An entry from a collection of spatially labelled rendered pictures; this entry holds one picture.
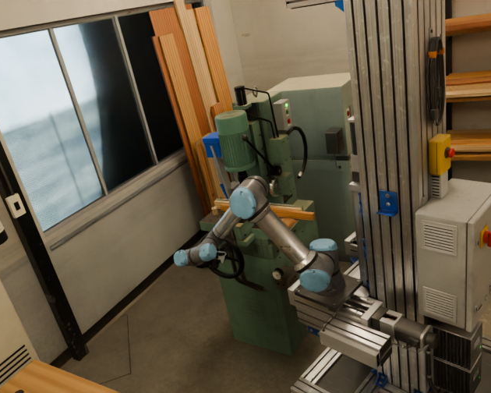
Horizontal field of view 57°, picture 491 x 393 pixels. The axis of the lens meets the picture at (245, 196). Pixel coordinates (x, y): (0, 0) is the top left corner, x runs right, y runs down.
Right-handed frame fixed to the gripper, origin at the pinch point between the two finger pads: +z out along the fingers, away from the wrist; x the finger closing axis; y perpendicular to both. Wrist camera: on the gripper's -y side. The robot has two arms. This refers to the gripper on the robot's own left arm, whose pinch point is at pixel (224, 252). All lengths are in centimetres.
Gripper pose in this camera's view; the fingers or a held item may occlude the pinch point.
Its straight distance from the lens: 235.4
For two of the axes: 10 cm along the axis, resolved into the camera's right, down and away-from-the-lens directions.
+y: -0.9, 9.9, -0.4
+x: 8.3, 0.6, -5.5
